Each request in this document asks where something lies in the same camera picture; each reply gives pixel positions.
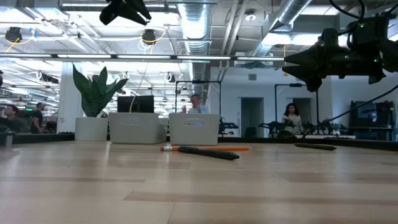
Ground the black gantry frame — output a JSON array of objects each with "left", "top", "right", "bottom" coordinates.
[
  {"left": 175, "top": 80, "right": 222, "bottom": 138},
  {"left": 274, "top": 83, "right": 320, "bottom": 138}
]

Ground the black aluminium table frame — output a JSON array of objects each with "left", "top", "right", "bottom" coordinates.
[{"left": 0, "top": 132, "right": 398, "bottom": 152}]

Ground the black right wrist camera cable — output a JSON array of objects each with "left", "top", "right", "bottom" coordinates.
[{"left": 328, "top": 0, "right": 367, "bottom": 35}]

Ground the orange pencil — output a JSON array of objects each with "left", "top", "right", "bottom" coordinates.
[{"left": 159, "top": 145, "right": 250, "bottom": 152}]

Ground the black ceiling cable reel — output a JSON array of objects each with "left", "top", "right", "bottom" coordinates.
[
  {"left": 4, "top": 26, "right": 23, "bottom": 44},
  {"left": 141, "top": 28, "right": 157, "bottom": 45}
]

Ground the black pen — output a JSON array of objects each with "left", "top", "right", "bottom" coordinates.
[
  {"left": 177, "top": 146, "right": 241, "bottom": 161},
  {"left": 294, "top": 142, "right": 338, "bottom": 152}
]

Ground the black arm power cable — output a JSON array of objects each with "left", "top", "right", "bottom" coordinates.
[{"left": 302, "top": 92, "right": 398, "bottom": 139}]

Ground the dark workstation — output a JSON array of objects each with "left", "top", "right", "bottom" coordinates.
[{"left": 348, "top": 100, "right": 396, "bottom": 141}]

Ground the translucent grey plastic bin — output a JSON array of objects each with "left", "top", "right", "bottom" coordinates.
[
  {"left": 108, "top": 112, "right": 168, "bottom": 145},
  {"left": 168, "top": 113, "right": 221, "bottom": 146}
]

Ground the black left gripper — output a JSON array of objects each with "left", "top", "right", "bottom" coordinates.
[{"left": 99, "top": 0, "right": 152, "bottom": 26}]

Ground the silver spiral ventilation duct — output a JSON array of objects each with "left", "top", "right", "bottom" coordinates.
[
  {"left": 177, "top": 0, "right": 215, "bottom": 94},
  {"left": 248, "top": 0, "right": 313, "bottom": 58}
]

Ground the white pillar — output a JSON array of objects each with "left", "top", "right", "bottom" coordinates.
[{"left": 57, "top": 61, "right": 84, "bottom": 134}]

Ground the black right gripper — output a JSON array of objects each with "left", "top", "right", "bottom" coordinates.
[{"left": 282, "top": 27, "right": 387, "bottom": 93}]

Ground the white plant pot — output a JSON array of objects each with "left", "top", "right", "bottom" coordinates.
[{"left": 74, "top": 116, "right": 109, "bottom": 142}]

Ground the green snake plant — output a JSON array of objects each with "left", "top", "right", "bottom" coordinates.
[{"left": 72, "top": 63, "right": 129, "bottom": 118}]

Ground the person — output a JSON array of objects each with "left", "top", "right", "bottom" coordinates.
[
  {"left": 181, "top": 93, "right": 210, "bottom": 114},
  {"left": 0, "top": 104, "right": 31, "bottom": 134},
  {"left": 281, "top": 103, "right": 305, "bottom": 136},
  {"left": 30, "top": 102, "right": 45, "bottom": 134}
]

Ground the long ceiling light bar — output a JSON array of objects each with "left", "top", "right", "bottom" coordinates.
[{"left": 0, "top": 53, "right": 292, "bottom": 63}]

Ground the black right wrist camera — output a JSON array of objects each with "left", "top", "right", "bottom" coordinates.
[{"left": 347, "top": 14, "right": 390, "bottom": 54}]

